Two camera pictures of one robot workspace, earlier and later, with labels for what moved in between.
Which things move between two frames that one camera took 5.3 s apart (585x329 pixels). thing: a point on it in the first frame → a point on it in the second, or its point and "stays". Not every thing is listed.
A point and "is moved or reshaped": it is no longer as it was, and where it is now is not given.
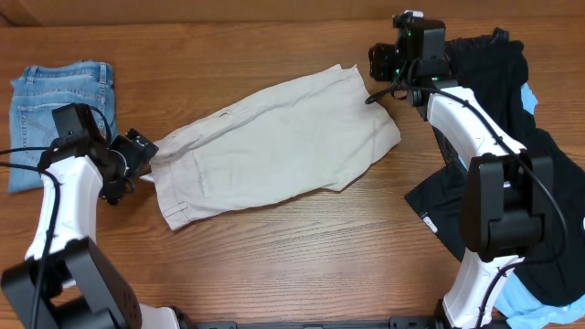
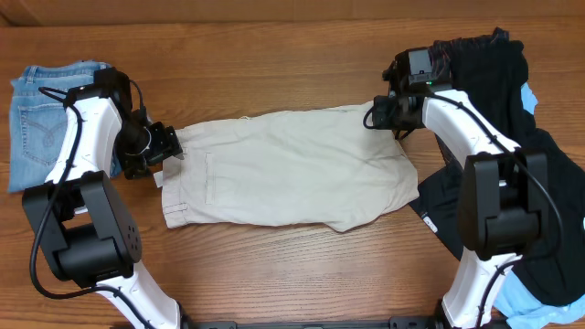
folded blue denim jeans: (35, 91) stays
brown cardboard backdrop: (193, 13) stays
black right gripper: (378, 60) → (381, 120)
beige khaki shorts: (269, 148) is moved or reshaped
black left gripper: (139, 158) → (167, 143)
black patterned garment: (492, 60) stays
